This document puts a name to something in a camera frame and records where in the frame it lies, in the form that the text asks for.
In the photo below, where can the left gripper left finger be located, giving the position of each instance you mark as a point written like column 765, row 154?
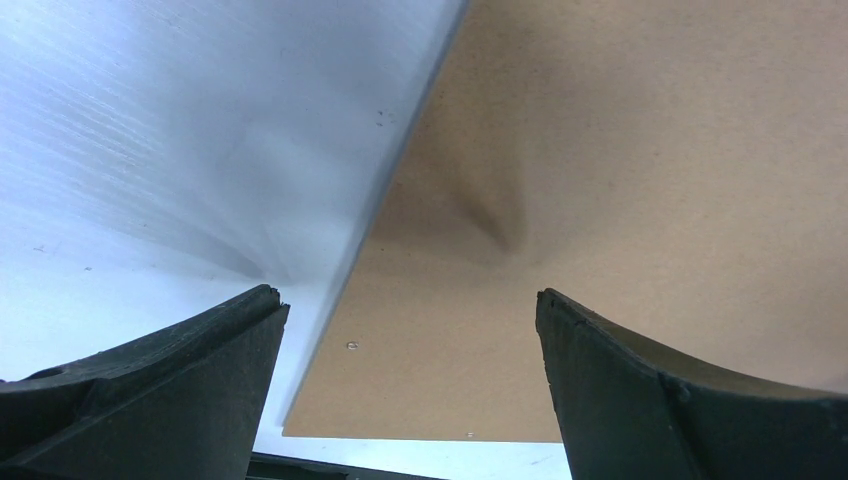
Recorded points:
column 183, row 402

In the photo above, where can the brown backing board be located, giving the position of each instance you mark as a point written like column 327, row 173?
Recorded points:
column 679, row 167

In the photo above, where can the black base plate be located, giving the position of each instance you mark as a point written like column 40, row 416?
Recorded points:
column 266, row 467

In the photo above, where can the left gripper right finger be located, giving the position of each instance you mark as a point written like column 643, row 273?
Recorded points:
column 629, row 407

